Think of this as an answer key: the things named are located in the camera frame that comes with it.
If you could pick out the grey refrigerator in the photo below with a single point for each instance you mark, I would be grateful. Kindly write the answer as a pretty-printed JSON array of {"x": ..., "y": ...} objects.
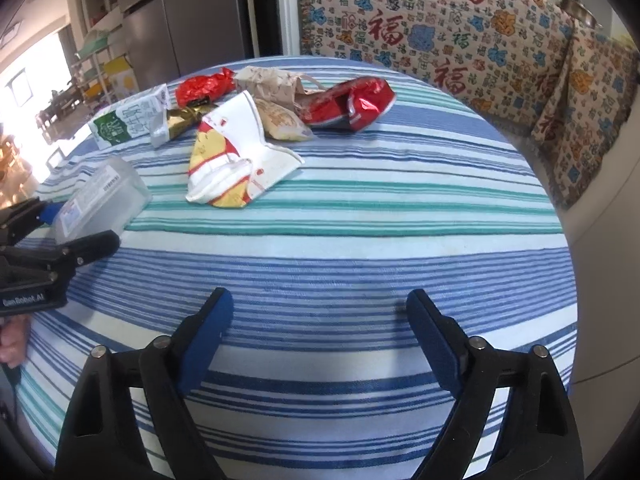
[{"x": 190, "y": 15}]

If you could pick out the green white milk carton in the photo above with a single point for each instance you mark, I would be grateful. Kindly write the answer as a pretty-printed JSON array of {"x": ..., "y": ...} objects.
[{"x": 130, "y": 120}]

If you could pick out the white yellow snack bag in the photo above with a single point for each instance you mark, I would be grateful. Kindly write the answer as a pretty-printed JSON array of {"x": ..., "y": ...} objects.
[{"x": 225, "y": 155}]

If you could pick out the gold wrapper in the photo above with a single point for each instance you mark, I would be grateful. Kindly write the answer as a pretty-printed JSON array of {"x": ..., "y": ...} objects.
[{"x": 182, "y": 117}]

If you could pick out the beige paper bag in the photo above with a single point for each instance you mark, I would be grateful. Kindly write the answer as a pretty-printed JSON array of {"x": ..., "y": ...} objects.
[{"x": 270, "y": 85}]

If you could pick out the small printed blanket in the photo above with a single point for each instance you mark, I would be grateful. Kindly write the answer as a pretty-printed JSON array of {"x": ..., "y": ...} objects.
[{"x": 580, "y": 120}]

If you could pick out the red plastic wrapper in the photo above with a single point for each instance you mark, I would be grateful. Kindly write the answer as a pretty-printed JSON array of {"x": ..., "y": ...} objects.
[{"x": 202, "y": 87}]

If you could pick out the clear plastic box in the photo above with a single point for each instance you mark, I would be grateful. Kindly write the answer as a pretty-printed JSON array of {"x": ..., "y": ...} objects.
[{"x": 100, "y": 200}]

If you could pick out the large printed blanket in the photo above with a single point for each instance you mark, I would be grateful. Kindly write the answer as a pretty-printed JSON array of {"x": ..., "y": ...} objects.
[{"x": 425, "y": 25}]

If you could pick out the person's left hand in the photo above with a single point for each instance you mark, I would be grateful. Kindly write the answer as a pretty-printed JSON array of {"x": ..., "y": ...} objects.
[{"x": 12, "y": 342}]

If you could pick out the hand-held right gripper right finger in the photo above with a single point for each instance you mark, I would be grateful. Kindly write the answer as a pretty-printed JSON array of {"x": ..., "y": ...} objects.
[{"x": 435, "y": 340}]

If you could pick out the small yellow snack packet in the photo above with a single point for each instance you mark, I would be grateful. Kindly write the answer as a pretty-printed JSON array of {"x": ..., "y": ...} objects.
[{"x": 280, "y": 122}]

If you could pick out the white storage rack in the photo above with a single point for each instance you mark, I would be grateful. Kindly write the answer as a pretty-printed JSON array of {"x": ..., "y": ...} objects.
[{"x": 92, "y": 65}]

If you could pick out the crushed red can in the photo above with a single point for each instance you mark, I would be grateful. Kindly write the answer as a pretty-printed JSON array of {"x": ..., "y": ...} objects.
[{"x": 350, "y": 102}]

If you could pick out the yellow white carton box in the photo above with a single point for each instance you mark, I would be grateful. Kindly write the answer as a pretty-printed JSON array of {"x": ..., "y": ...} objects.
[{"x": 120, "y": 77}]

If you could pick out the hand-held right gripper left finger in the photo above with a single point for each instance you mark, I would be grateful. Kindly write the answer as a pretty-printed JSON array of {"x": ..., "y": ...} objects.
[{"x": 210, "y": 340}]

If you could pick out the white lower cabinet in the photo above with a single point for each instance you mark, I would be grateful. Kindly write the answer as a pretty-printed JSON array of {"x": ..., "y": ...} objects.
[{"x": 600, "y": 285}]

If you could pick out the round striped-cloth table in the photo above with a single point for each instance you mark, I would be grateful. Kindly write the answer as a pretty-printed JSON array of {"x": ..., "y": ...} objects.
[{"x": 325, "y": 240}]

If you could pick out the steel pot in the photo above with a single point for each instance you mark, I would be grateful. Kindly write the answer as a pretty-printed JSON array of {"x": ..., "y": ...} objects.
[{"x": 580, "y": 10}]

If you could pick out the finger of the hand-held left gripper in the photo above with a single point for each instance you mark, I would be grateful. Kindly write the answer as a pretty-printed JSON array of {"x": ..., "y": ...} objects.
[
  {"x": 30, "y": 215},
  {"x": 85, "y": 250}
]

